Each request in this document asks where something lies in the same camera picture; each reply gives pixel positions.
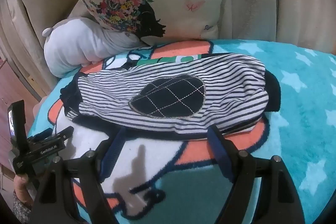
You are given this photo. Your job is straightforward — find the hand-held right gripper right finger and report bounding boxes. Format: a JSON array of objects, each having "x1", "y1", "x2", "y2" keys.
[{"x1": 208, "y1": 125, "x2": 306, "y2": 224}]

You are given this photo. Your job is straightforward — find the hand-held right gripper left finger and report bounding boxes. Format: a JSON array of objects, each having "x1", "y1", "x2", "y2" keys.
[{"x1": 31, "y1": 127, "x2": 128, "y2": 224}]

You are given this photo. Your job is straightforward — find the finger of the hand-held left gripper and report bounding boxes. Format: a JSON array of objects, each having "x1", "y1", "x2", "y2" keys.
[
  {"x1": 46, "y1": 126, "x2": 75, "y2": 142},
  {"x1": 27, "y1": 128, "x2": 53, "y2": 143}
]

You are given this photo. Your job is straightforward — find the striped pants with navy patch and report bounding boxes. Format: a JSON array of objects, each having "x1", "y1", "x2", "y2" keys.
[{"x1": 60, "y1": 53, "x2": 282, "y2": 141}]

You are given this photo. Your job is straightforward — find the person's left hand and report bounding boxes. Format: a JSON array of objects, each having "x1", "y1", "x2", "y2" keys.
[{"x1": 13, "y1": 174, "x2": 33, "y2": 203}]

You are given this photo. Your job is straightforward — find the reddish wooden cabinet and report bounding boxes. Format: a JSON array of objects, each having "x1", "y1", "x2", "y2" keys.
[{"x1": 0, "y1": 55, "x2": 40, "y2": 191}]

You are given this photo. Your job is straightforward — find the grey plush pillow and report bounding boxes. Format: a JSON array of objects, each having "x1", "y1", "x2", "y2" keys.
[{"x1": 42, "y1": 17, "x2": 148, "y2": 78}]

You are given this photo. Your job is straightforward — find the turquoise printed blanket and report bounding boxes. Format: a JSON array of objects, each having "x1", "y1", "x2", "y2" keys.
[{"x1": 26, "y1": 38, "x2": 336, "y2": 224}]

